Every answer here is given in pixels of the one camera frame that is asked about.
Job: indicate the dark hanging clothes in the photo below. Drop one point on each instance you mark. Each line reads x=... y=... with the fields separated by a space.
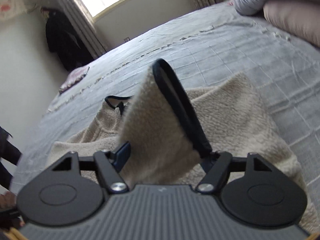
x=63 y=40

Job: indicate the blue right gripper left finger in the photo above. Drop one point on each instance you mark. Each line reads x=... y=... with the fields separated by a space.
x=120 y=156

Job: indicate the grey checked bedspread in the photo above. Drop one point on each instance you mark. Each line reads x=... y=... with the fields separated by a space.
x=205 y=48

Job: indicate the beige curtain left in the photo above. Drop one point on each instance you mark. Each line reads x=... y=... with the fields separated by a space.
x=82 y=22

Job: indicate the cream fleece garment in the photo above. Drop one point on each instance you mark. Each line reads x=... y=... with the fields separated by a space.
x=231 y=115

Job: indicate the wall picture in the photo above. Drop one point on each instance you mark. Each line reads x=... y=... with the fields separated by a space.
x=11 y=8

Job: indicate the folded pink purple cloth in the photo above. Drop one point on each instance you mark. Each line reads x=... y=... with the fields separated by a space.
x=73 y=78

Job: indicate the pink pillow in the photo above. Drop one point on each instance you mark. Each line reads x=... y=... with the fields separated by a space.
x=297 y=17

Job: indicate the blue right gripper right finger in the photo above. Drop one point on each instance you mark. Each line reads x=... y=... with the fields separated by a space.
x=208 y=162

